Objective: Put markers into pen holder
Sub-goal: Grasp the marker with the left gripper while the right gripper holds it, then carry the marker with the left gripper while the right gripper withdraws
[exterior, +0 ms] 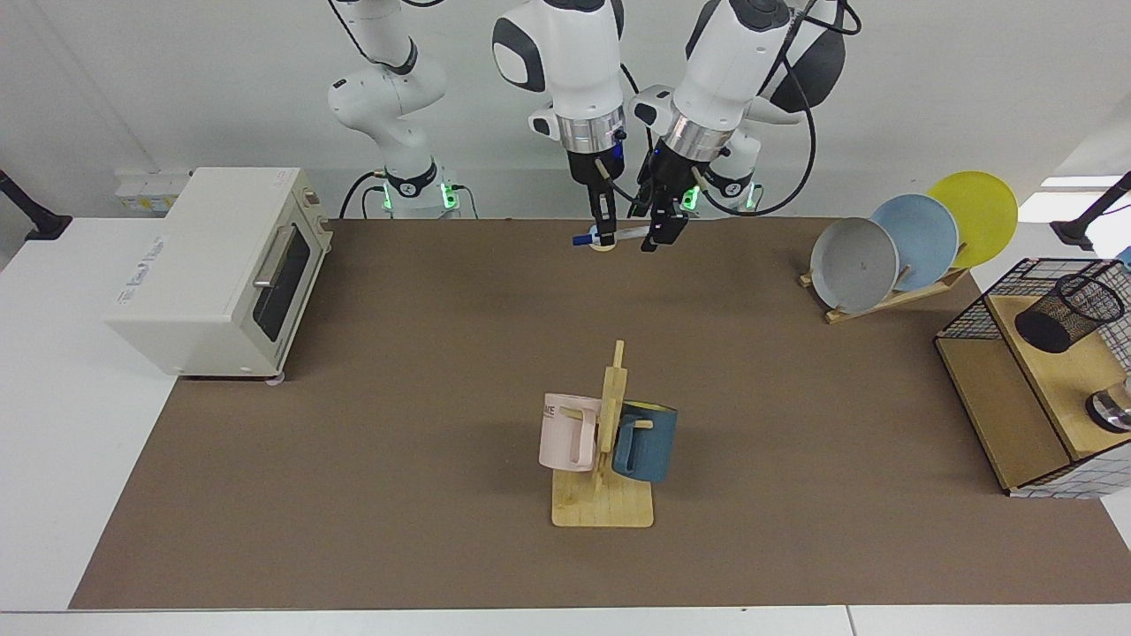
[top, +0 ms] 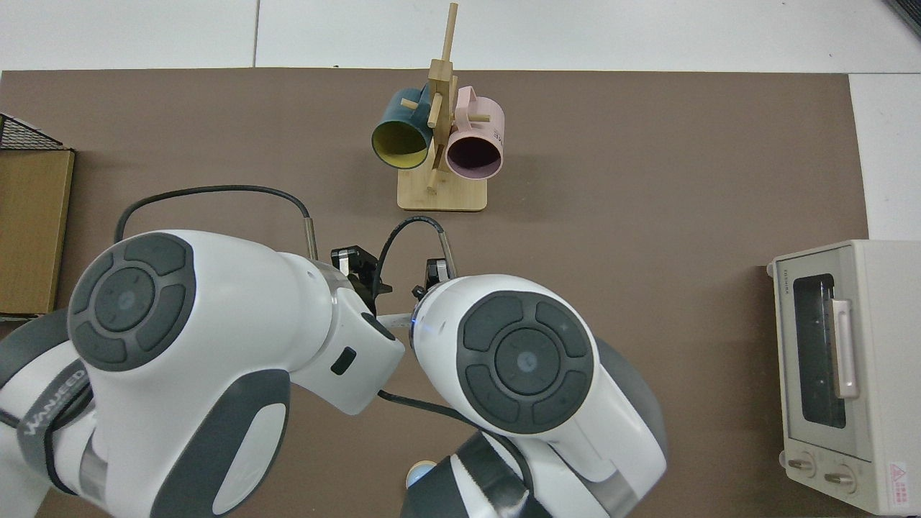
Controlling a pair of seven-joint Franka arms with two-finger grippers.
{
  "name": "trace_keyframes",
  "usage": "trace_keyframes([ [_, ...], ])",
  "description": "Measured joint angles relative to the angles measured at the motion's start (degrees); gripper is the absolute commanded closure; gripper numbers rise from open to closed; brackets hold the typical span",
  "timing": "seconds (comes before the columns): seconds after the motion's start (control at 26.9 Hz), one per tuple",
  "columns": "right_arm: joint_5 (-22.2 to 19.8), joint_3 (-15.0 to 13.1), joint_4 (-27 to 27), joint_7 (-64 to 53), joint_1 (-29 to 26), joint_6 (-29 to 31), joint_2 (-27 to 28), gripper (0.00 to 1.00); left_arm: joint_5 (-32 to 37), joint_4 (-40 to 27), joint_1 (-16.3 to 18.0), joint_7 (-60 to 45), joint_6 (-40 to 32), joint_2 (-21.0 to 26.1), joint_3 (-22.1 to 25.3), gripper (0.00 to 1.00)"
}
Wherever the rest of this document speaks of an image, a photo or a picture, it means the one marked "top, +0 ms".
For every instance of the dark grey device edge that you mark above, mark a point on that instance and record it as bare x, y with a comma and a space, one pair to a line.
908, 13

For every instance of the pink mug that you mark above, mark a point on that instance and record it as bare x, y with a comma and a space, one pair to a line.
483, 122

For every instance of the small blue round bell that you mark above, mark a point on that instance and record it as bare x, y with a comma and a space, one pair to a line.
419, 473

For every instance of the wooden cup stand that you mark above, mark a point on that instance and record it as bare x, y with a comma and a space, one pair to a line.
442, 194

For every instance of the brown table cloth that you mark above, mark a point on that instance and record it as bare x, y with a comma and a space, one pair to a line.
647, 216

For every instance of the pale toaster oven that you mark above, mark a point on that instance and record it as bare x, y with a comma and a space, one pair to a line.
878, 374

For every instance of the blue and white marker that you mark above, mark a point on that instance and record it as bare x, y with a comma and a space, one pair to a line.
396, 319

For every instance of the dark teal mug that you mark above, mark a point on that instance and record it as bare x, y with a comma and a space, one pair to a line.
399, 115

